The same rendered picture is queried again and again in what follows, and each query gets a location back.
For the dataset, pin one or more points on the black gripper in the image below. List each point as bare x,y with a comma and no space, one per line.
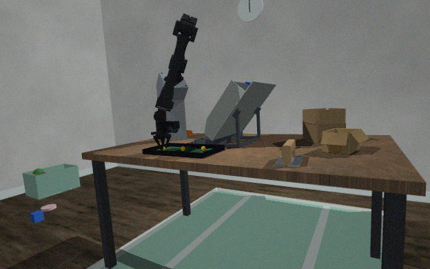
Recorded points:
162,136

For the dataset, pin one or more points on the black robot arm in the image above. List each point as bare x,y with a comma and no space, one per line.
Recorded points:
176,67

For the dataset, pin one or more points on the grey bank of square funnels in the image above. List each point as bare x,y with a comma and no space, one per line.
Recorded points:
220,126

